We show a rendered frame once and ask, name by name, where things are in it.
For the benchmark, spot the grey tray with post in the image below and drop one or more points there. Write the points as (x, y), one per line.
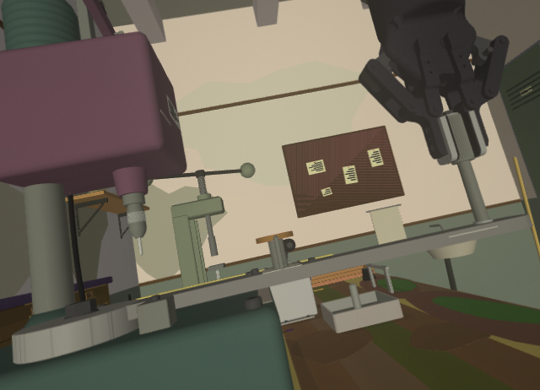
(363, 318)

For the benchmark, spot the white ribbed cylinder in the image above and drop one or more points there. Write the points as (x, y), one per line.
(390, 225)

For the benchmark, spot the black clamp knob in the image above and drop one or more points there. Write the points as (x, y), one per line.
(289, 245)

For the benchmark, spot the purple and green drill press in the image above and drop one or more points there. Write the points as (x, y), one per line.
(84, 111)

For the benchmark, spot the grey swing-out jig arm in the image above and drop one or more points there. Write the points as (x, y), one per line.
(379, 252)

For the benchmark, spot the grey rail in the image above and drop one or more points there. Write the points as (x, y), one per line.
(389, 280)

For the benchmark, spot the purple feed lever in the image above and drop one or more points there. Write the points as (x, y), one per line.
(95, 10)

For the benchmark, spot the brass blank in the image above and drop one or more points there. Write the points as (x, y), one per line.
(274, 238)

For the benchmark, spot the brown notice board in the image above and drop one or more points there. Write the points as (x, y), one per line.
(337, 196)

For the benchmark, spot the purple topped wooden cabinet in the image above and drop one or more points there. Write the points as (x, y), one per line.
(95, 281)

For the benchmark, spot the green screw clamp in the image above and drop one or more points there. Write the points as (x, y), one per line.
(187, 238)

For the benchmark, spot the white round stool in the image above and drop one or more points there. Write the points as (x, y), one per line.
(451, 250)

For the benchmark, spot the white control box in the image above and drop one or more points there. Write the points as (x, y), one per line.
(295, 301)

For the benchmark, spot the green locker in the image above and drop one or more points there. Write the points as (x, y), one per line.
(523, 132)

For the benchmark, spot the yellow rod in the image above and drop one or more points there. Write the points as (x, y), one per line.
(522, 187)

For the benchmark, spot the black upright rod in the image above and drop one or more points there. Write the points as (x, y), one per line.
(76, 246)

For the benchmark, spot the grey drill chuck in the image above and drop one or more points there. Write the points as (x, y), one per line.
(134, 215)

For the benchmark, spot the wooden wall shelf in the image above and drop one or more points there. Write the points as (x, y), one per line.
(97, 196)

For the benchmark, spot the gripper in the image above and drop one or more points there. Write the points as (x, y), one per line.
(413, 27)

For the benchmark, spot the grey stop block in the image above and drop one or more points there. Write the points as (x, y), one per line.
(156, 316)

